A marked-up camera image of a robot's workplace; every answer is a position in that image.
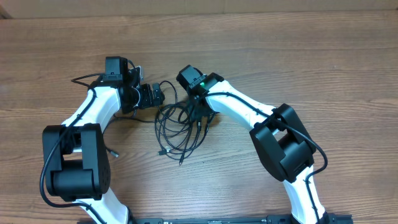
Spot black usb cables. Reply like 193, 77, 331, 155
154, 80, 217, 166

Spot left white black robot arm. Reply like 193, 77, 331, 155
39, 56, 165, 223

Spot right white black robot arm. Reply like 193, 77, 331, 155
176, 65, 328, 223

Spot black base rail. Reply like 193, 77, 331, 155
127, 213, 354, 224

